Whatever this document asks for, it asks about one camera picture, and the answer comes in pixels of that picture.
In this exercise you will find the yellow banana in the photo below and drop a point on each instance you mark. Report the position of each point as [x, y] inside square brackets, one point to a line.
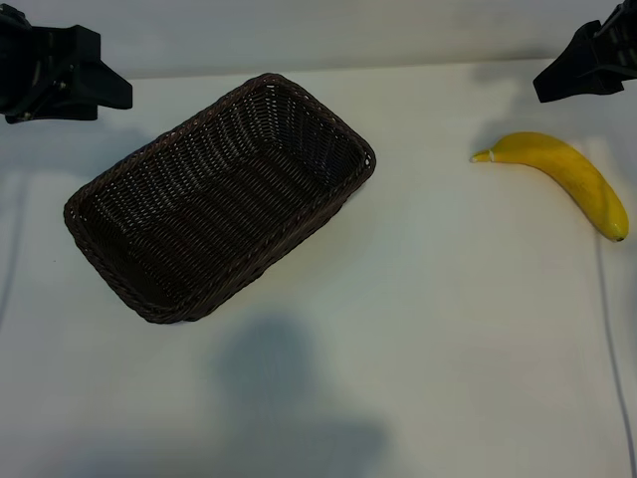
[572, 169]

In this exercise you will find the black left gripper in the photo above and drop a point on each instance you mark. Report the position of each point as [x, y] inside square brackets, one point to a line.
[30, 65]

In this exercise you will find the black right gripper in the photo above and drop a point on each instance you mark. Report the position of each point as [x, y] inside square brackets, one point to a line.
[624, 40]

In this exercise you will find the dark brown wicker basket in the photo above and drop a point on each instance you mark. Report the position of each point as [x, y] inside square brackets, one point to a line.
[224, 199]

